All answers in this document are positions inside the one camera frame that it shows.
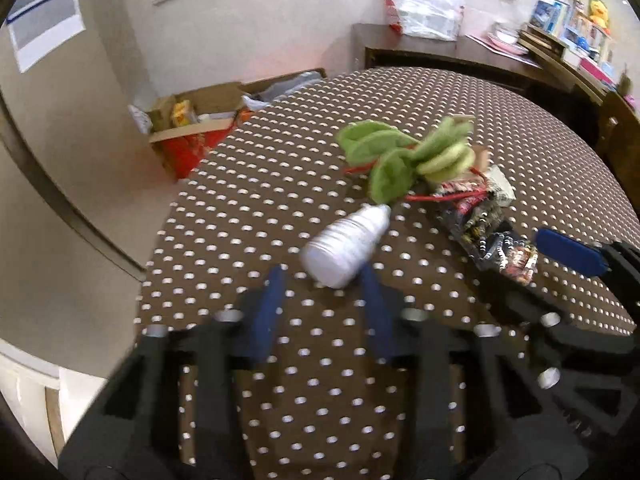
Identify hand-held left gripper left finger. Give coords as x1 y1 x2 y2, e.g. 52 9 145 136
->
59 264 287 480

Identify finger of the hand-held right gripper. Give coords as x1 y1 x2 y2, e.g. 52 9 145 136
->
492 280 640 438
536 228 640 311

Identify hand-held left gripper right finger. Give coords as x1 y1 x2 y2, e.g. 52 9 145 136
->
360 263 586 480

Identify white plastic bottle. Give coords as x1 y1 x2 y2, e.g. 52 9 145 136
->
300 204 392 289

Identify printed plastic snack wrapper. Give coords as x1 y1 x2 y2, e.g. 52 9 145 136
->
439 199 540 287

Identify green felt leaf garland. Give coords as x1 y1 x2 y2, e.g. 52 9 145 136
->
337 115 476 206

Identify crumpled white paper wrapper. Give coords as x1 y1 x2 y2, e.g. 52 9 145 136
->
481 164 516 207

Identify red black candy wrapper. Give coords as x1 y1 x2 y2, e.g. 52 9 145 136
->
432 175 490 204

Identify wooden chair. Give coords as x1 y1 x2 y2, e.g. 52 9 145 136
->
597 91 640 186

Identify brown polka dot tablecloth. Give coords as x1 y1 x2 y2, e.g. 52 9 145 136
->
136 66 640 480

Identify red cardboard box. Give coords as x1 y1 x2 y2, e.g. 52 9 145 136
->
149 81 247 181

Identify pink flat box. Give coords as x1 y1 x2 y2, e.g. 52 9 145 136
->
577 55 616 83

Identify small yellow box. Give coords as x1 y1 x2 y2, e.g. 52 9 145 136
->
171 101 195 127

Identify stacked ceramic bowls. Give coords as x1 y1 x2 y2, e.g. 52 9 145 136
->
487 22 528 56

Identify pink placemat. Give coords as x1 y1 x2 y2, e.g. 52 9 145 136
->
465 34 543 68

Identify small brown cardboard box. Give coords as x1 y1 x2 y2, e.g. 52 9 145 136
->
150 94 177 133

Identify white printed paper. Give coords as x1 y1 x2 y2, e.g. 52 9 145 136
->
128 104 152 135

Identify grey plastic bag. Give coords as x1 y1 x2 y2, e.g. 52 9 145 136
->
260 71 323 103

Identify row of books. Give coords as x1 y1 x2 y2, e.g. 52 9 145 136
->
530 0 618 68

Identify yellow duck toy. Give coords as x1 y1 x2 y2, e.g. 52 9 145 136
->
587 0 612 28

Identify dark wooden sideboard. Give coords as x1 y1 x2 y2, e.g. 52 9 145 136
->
351 22 616 111

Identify gold refrigerator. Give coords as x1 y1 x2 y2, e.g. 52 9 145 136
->
0 0 166 381

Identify white plastic bag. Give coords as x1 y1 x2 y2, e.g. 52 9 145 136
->
384 0 466 42

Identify white printed sheet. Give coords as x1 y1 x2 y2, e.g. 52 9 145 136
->
11 10 85 74

